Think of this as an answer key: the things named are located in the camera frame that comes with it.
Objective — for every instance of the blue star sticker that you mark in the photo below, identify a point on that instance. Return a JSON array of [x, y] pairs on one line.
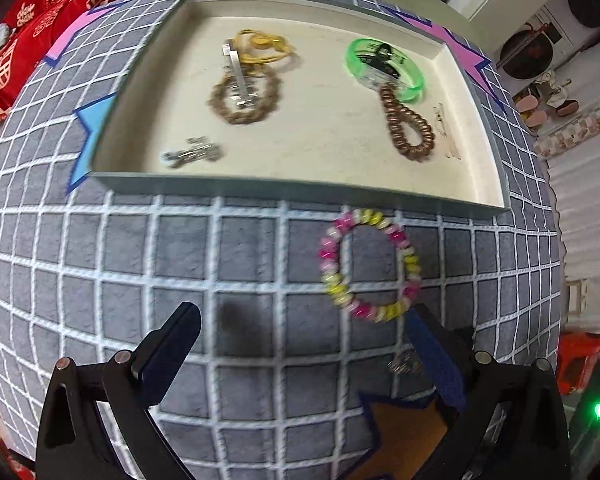
[[87, 135]]

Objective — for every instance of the orange star sticker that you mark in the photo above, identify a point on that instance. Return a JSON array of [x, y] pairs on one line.
[[405, 435]]

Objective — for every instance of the grey checked tablecloth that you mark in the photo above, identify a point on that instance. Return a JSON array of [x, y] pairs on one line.
[[130, 260]]

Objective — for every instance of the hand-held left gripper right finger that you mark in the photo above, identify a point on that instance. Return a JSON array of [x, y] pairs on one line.
[[435, 360]]

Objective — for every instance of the red orange bag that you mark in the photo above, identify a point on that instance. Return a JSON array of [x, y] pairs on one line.
[[580, 360]]

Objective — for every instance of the small silver earring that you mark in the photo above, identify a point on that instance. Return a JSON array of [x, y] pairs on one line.
[[405, 364]]

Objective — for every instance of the black hair claw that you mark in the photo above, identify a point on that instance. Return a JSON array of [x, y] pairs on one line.
[[380, 52]]

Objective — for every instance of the small pink star sticker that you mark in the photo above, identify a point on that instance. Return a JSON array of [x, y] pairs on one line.
[[75, 35]]

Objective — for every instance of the white washing machine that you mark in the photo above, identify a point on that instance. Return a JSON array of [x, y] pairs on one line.
[[525, 50]]

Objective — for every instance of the beige jewelry tray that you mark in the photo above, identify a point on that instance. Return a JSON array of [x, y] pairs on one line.
[[305, 135]]

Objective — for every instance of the white sandal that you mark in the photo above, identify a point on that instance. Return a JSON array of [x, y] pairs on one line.
[[555, 87]]

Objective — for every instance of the brown scrunchie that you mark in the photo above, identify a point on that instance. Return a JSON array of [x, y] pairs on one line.
[[220, 105]]

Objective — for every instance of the brown slipper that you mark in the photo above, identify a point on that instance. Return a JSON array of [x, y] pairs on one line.
[[562, 108]]

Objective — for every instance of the green translucent bangle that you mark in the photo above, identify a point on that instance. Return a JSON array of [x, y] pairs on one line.
[[415, 77]]

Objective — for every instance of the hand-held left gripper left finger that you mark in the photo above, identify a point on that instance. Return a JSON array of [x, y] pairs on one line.
[[170, 355]]

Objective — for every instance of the grey white knitted cloth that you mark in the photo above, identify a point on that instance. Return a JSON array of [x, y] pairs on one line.
[[2, 35]]

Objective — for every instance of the pile of red printed quilts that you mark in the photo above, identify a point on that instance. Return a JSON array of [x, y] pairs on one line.
[[40, 10]]

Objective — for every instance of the small silver hair clip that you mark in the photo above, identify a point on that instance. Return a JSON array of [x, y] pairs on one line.
[[195, 152]]

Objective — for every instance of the pink slipper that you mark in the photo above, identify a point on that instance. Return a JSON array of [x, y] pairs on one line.
[[530, 107]]

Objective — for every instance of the large pink star sticker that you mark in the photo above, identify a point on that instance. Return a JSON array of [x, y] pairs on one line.
[[460, 45]]

